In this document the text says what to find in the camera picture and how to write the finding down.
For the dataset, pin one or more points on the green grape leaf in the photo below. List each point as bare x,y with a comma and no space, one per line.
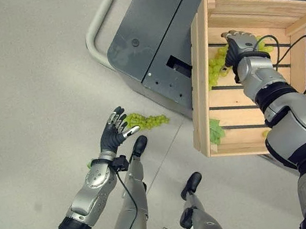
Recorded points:
216,131

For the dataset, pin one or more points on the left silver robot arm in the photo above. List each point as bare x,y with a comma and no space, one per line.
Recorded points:
79,203

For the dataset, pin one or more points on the green grape bunch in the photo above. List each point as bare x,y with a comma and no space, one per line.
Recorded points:
145,120
216,65

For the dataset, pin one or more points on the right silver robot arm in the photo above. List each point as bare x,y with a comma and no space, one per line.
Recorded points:
299,131

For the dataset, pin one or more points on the silver robot leg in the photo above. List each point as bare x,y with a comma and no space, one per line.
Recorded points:
130,206
200,215

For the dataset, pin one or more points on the dark grey metal cart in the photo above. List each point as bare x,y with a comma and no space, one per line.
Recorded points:
175,37

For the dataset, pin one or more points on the right silver robot leg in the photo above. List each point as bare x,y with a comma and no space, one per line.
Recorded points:
200,215

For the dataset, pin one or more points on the wooden slatted crate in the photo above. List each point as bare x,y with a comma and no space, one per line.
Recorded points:
252,74

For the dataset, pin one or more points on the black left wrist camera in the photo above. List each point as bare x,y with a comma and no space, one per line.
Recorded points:
120,163

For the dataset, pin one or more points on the left silver robot leg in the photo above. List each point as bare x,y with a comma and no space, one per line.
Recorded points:
130,206

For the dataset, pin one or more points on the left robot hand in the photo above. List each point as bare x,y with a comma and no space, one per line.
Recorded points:
109,136

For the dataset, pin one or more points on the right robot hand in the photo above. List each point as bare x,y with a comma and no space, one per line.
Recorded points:
239,44

